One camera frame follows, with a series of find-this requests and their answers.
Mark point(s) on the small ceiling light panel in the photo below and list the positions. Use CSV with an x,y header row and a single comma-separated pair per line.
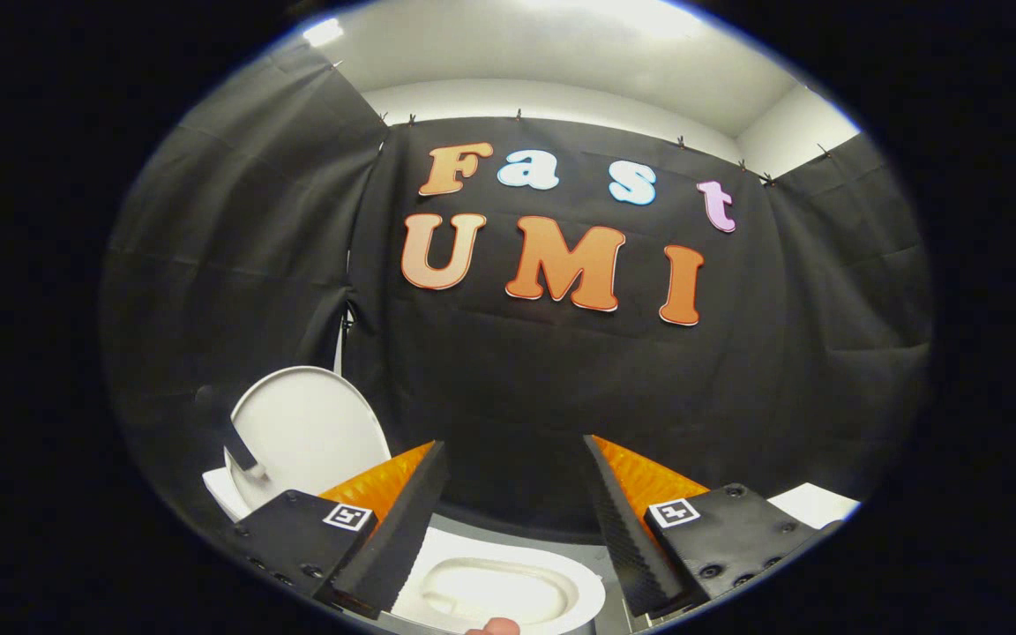
x,y
323,32

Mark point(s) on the white drawer cabinet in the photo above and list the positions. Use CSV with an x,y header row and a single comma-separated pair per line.
x,y
812,504

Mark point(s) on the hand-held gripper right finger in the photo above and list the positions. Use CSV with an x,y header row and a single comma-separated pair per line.
x,y
627,538

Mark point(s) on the white toilet tank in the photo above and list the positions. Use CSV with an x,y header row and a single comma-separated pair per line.
x,y
221,489

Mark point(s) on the black backdrop cloth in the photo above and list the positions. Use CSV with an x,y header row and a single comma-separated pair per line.
x,y
561,388

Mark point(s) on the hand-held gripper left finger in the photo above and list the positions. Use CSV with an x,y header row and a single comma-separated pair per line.
x,y
402,529

